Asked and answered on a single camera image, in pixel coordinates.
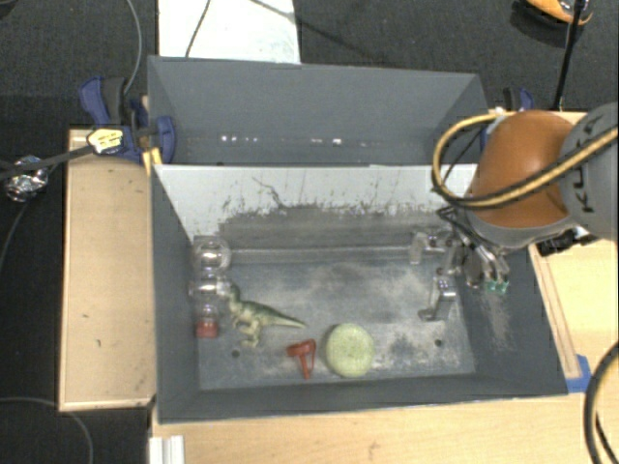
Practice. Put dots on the grey metal bin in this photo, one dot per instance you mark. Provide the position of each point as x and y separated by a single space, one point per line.
338 288

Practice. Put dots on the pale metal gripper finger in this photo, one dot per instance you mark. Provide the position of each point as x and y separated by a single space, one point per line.
444 295
420 249

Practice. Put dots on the clear plastic bottle red cap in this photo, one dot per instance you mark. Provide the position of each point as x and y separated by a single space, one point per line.
209 283

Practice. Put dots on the pale wood flat board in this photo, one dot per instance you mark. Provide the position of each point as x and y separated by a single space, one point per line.
109 278

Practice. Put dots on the black cylinder on white bracket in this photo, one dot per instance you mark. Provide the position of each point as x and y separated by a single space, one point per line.
561 242

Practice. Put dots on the green toy dinosaur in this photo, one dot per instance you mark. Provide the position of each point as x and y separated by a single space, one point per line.
251 314

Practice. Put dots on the pale green round sponge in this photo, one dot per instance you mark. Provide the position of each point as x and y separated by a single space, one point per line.
349 351

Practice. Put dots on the red plastic clip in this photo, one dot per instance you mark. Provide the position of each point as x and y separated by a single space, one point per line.
303 353

